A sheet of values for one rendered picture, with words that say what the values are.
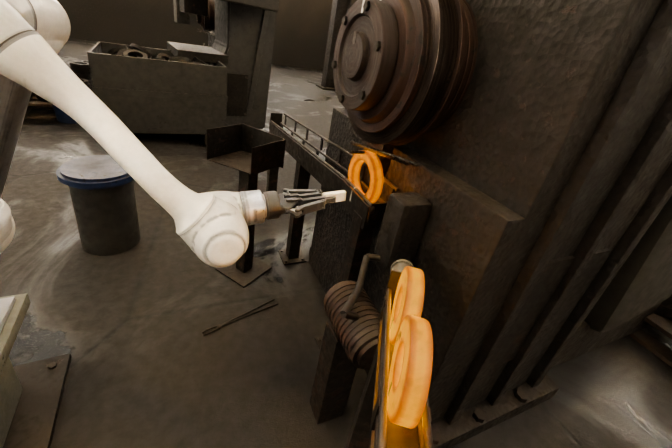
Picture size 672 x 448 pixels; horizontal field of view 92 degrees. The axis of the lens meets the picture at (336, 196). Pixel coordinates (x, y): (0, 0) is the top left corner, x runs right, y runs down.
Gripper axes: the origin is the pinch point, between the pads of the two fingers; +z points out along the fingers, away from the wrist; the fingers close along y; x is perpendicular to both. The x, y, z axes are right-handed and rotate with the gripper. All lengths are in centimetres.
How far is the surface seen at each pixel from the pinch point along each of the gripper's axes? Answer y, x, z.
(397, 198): 12.0, 4.1, 13.1
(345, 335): 26.6, -25.1, -5.8
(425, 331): 51, 6, -7
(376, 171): -3.9, 4.7, 15.6
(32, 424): -4, -65, -88
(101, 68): -242, -3, -94
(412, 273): 37.8, 3.6, 0.0
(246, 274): -56, -72, -19
